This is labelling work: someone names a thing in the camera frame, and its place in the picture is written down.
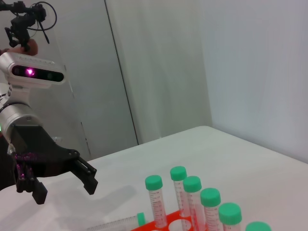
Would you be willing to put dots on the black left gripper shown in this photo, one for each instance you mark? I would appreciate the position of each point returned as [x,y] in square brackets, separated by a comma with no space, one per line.
[36,144]

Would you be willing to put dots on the green-capped clear test tube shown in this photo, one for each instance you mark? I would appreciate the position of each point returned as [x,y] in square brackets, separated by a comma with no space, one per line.
[210,197]
[178,173]
[229,213]
[192,184]
[120,222]
[156,204]
[258,227]

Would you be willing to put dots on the orange plastic test tube rack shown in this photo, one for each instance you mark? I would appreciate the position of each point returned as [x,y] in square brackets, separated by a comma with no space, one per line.
[171,215]

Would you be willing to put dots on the blurry pinkish hand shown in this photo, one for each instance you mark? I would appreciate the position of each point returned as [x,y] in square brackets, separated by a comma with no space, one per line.
[32,46]

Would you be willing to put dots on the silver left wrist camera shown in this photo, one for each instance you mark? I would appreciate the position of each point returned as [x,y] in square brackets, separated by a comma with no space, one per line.
[36,72]

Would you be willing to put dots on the black bracket device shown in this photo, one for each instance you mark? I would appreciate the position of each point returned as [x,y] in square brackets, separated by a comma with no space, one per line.
[21,24]

